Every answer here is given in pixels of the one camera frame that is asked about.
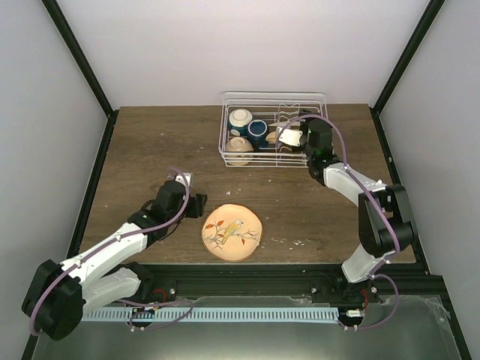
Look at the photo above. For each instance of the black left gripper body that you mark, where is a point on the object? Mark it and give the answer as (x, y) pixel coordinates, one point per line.
(196, 210)

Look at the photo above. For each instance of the bird painted plate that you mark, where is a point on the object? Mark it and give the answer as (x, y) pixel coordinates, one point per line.
(232, 233)

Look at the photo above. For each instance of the small white bowl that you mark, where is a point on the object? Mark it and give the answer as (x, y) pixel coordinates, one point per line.
(238, 144)

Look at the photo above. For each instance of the white bowl teal outside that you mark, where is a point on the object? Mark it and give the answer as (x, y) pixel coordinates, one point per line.
(238, 122)

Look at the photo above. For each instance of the dark blue mug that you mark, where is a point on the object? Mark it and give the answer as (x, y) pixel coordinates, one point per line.
(257, 131)

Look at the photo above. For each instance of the white wire dish rack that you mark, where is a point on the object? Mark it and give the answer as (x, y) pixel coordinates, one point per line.
(270, 107)

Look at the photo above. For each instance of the cream orange plate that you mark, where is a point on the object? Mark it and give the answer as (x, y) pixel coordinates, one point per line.
(271, 140)

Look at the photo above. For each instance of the round bamboo steamer tray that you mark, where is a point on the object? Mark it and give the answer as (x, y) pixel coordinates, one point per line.
(281, 124)

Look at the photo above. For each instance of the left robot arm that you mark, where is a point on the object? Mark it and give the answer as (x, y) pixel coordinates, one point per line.
(62, 293)

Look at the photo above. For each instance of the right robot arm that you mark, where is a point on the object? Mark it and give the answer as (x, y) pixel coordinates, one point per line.
(386, 225)

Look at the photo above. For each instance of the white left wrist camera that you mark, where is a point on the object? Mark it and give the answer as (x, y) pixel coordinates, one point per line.
(184, 178)

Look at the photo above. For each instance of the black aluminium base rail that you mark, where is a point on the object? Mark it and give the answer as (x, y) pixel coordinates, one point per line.
(323, 283)

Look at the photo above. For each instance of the light blue slotted cable duct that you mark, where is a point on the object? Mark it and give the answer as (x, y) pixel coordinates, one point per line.
(219, 315)

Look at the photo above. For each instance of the left black frame post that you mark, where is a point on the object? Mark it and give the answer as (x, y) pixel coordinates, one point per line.
(60, 21)

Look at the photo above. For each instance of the black frame post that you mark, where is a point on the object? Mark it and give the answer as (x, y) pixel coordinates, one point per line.
(60, 21)
(415, 40)

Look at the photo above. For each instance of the right black frame post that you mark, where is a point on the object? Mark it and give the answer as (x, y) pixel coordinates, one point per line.
(415, 40)

